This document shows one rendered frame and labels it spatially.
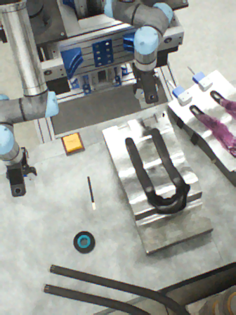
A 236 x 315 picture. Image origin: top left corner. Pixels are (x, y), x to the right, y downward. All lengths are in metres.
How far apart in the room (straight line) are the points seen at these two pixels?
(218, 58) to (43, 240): 1.79
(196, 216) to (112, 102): 1.11
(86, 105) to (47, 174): 0.86
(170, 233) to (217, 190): 0.27
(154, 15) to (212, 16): 1.70
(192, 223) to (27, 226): 0.63
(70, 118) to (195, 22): 1.12
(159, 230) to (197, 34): 1.75
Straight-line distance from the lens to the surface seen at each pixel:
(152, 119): 1.81
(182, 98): 1.85
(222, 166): 1.78
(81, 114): 2.58
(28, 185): 1.66
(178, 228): 1.68
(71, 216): 1.76
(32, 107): 1.41
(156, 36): 1.48
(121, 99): 2.61
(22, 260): 1.76
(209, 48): 3.07
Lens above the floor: 2.49
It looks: 69 degrees down
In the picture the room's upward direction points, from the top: 7 degrees counter-clockwise
